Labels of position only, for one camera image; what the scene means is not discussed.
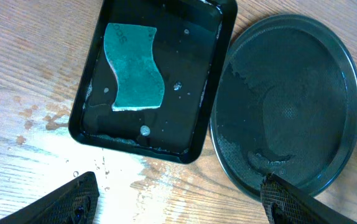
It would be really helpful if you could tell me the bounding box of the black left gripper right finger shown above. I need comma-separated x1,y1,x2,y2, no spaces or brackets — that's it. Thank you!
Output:
260,174,356,224

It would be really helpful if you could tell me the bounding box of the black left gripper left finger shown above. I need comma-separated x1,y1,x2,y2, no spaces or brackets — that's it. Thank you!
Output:
0,172,100,224

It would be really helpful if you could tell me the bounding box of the green and yellow sponge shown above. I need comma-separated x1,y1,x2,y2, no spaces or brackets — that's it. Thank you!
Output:
103,23,165,111

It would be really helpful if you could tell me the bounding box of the black round tray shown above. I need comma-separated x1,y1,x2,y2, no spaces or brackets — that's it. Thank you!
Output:
210,14,357,200

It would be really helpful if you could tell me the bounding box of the black rectangular tray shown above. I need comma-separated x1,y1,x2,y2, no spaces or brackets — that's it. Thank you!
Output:
68,0,238,164

